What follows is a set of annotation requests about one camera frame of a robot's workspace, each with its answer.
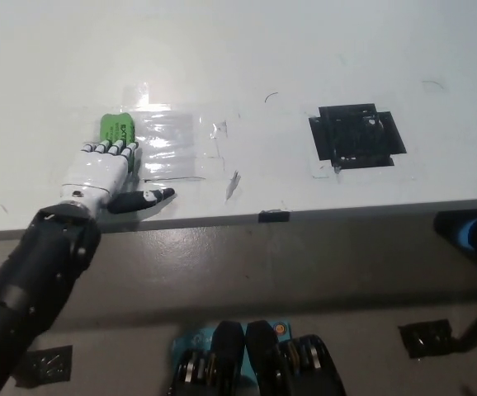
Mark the green whiteboard eraser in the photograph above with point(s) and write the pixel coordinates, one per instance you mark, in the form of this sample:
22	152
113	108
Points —
112	128

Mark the teal router box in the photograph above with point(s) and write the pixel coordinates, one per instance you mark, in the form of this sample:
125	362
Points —
193	340

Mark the crumpled clear tape scrap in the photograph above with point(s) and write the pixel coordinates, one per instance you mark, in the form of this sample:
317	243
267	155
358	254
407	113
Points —
232	183

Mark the black desk leg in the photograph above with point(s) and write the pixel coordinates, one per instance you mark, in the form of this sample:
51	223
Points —
475	330

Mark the large clear tape patch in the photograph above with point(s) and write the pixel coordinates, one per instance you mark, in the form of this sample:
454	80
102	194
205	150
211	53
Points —
172	136

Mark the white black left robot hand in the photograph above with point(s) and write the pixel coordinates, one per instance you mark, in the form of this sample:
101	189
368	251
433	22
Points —
94	173

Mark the black tape square patch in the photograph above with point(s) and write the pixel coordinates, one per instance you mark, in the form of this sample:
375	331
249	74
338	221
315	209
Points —
358	138

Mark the short black tape piece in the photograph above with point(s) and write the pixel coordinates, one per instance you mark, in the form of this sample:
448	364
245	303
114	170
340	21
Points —
273	216

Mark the black floor tape patch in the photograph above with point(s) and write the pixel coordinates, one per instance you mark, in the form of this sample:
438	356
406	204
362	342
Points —
424	338
48	367

